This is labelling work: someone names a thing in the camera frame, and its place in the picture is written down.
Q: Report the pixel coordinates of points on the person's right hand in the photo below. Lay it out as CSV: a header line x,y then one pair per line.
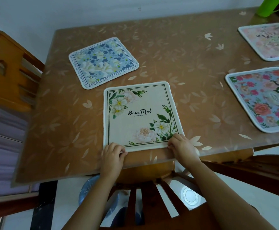
x,y
183,148

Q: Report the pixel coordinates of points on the floral patterned table cover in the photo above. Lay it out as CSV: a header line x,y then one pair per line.
x,y
153,93

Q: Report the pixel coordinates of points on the pink rose placemat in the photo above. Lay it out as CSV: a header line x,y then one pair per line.
x,y
264,98

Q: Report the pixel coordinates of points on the blue floral placemat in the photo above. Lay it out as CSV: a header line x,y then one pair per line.
x,y
103,62

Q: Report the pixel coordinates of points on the green plastic cup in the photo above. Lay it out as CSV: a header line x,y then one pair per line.
x,y
269,7

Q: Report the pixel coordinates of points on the wooden chair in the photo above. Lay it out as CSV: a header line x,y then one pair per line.
x,y
158,191
10,69
249,170

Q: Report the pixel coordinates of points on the cream floral placemat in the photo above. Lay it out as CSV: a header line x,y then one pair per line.
x,y
139,114

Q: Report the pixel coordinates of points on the person's right forearm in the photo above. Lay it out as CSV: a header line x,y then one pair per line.
x,y
230,198

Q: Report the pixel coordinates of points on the person's left hand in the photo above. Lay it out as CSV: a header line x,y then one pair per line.
x,y
111,159

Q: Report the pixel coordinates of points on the blue plastic stool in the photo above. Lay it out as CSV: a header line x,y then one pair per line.
x,y
101,198

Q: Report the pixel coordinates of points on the person's right fingers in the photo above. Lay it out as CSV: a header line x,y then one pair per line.
x,y
174,143

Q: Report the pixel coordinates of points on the person's left forearm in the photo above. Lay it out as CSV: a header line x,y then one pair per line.
x,y
81,204

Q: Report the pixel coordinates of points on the person's left fingers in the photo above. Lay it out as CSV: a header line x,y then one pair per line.
x,y
120,148

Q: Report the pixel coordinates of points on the pale pink floral placemat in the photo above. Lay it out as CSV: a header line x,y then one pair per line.
x,y
266,40

